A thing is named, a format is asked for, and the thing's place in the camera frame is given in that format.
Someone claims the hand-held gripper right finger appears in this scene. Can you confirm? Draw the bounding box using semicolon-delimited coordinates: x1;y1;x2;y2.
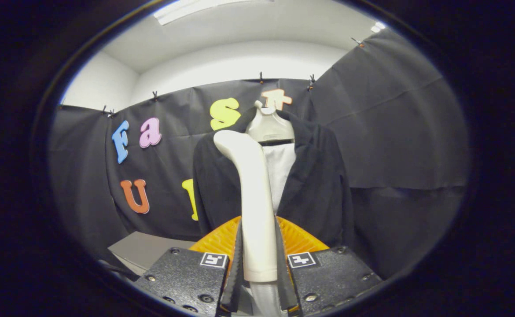
275;216;382;317

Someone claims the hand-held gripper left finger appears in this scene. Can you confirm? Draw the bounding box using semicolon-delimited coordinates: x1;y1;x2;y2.
133;216;243;317

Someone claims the white garment steamer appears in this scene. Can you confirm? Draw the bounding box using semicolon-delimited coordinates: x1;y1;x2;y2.
213;130;283;317

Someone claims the black jacket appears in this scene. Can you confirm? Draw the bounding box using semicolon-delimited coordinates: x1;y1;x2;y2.
192;110;356;247

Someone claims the grey cabinet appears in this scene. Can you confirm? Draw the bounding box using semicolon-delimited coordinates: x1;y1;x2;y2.
108;231;196;276

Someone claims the white mannequin torso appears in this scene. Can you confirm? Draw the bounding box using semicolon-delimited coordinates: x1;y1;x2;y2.
245;100;297;214

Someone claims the black backdrop cloth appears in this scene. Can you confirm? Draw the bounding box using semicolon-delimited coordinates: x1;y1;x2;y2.
48;29;468;280

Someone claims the row of small backdrop clips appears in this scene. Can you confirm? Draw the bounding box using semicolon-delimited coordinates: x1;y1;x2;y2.
101;37;366;117

